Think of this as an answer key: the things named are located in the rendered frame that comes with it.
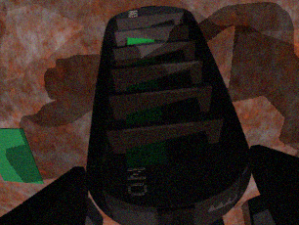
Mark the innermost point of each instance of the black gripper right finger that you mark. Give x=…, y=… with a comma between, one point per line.
x=276, y=175

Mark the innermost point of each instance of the dark grey switch panel with green rocker switches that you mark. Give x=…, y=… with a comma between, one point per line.
x=165, y=147

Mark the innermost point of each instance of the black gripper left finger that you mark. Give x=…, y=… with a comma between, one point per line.
x=63, y=202

